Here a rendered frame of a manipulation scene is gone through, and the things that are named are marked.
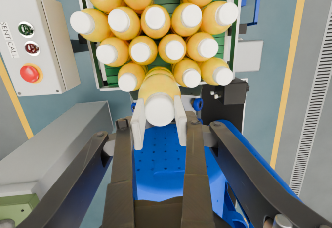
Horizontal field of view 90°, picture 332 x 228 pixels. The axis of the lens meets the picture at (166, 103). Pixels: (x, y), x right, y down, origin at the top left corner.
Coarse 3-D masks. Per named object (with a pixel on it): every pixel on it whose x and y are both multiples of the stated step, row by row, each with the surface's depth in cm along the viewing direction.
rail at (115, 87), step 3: (201, 81) 51; (204, 81) 50; (177, 84) 50; (102, 87) 51; (105, 87) 51; (108, 87) 50; (111, 87) 50; (114, 87) 50; (117, 87) 50; (102, 90) 50; (105, 90) 50; (108, 90) 50
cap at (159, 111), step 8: (160, 96) 21; (152, 104) 21; (160, 104) 21; (168, 104) 21; (152, 112) 21; (160, 112) 21; (168, 112) 21; (152, 120) 21; (160, 120) 21; (168, 120) 21
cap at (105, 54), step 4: (100, 48) 34; (104, 48) 34; (108, 48) 34; (112, 48) 34; (96, 52) 34; (100, 52) 34; (104, 52) 34; (108, 52) 34; (112, 52) 34; (100, 56) 35; (104, 56) 35; (108, 56) 35; (112, 56) 35; (100, 60) 35; (104, 60) 35; (108, 60) 35; (112, 60) 35
